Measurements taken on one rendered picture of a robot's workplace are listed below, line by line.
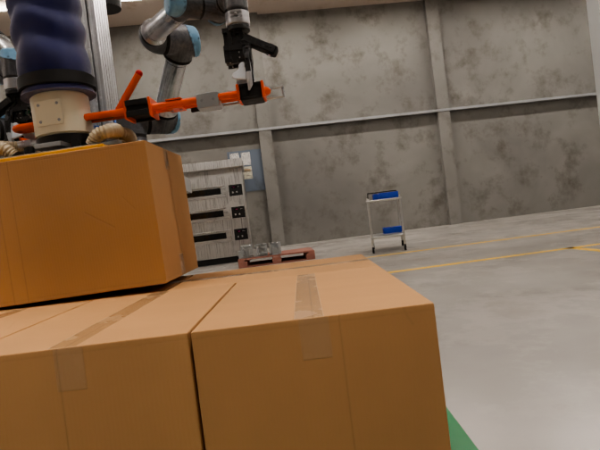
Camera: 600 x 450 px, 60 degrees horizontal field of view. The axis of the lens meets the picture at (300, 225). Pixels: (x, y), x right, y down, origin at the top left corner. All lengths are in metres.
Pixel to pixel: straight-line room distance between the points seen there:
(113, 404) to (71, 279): 0.70
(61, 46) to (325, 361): 1.27
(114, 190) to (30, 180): 0.24
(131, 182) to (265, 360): 0.79
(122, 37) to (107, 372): 12.62
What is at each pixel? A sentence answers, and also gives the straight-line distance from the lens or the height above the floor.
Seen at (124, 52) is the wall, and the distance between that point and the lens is 13.26.
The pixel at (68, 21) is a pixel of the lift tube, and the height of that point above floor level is 1.37.
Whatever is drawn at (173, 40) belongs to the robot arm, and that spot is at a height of 1.42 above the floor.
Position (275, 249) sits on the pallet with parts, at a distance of 7.87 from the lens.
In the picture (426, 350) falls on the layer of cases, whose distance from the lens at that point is 0.88.
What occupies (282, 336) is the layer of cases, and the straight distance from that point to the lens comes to 0.85.
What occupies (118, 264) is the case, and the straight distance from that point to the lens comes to 1.52.
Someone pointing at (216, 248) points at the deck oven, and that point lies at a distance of 9.20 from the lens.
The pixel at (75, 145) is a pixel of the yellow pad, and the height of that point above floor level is 0.99.
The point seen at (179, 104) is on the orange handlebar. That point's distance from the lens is 1.66.
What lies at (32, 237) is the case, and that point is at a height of 0.74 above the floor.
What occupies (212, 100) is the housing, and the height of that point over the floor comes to 1.09.
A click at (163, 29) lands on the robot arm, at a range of 1.93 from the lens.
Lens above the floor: 0.71
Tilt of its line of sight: 1 degrees down
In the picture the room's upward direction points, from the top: 7 degrees counter-clockwise
